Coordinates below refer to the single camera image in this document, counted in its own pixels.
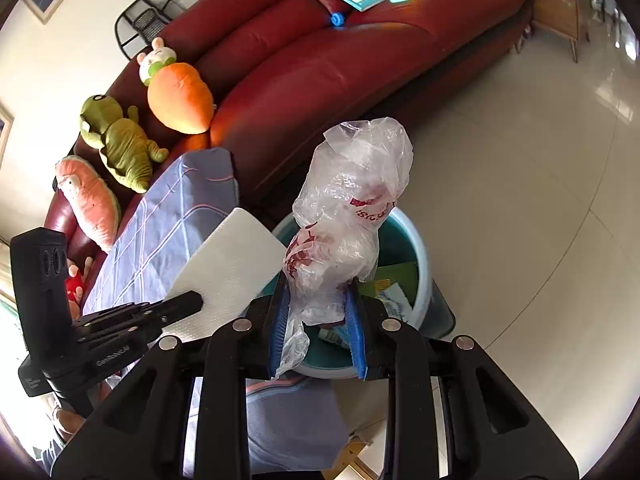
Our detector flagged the wooden side table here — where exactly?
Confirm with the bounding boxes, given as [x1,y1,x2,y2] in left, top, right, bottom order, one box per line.
[512,0,591,64]

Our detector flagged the grey plaid tablecloth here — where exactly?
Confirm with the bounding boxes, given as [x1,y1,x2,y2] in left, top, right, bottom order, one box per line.
[82,148,349,474]

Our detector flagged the pink carrot plush pillow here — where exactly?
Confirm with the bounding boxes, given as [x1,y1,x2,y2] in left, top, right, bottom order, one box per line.
[55,155,122,252]

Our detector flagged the green dinosaur plush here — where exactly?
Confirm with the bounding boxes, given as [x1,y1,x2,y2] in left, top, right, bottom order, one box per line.
[79,94,169,194]

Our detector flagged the green scallion pancake box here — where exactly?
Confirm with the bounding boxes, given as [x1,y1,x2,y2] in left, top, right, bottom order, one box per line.
[358,261,419,306]

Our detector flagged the teal round trash bin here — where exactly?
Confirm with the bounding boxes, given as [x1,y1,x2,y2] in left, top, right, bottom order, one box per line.
[259,206,434,380]

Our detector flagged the clear plastic bag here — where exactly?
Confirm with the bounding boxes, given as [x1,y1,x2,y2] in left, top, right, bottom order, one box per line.
[274,117,413,375]

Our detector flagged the dark red leather sofa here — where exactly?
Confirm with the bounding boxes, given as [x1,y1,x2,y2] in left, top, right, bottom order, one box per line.
[43,0,535,261]

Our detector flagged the white paper towel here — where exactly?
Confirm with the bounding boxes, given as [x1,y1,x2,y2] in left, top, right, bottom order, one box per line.
[163,208,285,342]

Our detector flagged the person's left hand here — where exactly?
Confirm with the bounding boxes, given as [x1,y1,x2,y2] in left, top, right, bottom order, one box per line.
[52,382,112,442]

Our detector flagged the red plush doll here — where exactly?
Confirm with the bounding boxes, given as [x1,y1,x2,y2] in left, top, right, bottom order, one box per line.
[65,257,93,320]

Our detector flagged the blue toy wheel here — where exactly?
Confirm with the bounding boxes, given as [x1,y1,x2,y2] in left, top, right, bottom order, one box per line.
[330,12,345,28]

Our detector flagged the orange carrot plush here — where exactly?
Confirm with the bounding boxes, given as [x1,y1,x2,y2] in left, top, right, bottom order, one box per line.
[137,37,216,134]

